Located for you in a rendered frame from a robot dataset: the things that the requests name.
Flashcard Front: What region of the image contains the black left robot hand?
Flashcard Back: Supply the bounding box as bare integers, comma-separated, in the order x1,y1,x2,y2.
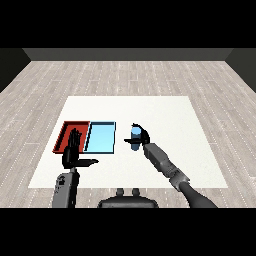
61,128,100,170

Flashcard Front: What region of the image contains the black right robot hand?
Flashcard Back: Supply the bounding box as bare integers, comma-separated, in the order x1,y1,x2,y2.
123,122,151,146

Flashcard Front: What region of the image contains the small blue can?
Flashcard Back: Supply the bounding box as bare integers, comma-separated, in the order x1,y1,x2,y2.
130,126,142,152

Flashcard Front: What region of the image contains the red shallow open box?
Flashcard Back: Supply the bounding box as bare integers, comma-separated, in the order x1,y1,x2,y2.
52,120,91,155

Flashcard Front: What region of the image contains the light blue shallow open box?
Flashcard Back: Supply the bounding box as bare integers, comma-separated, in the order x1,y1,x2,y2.
82,121,117,155

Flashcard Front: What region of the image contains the dark grey robot body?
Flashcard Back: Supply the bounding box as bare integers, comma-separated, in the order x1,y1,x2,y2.
97,188,160,209

